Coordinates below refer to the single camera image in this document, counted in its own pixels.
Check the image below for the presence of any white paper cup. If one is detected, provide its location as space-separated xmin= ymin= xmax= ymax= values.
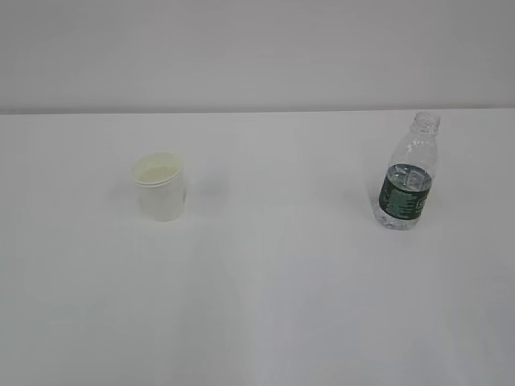
xmin=131 ymin=152 xmax=187 ymax=222

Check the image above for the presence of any clear water bottle green label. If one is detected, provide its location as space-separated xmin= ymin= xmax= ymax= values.
xmin=374 ymin=111 xmax=440 ymax=231

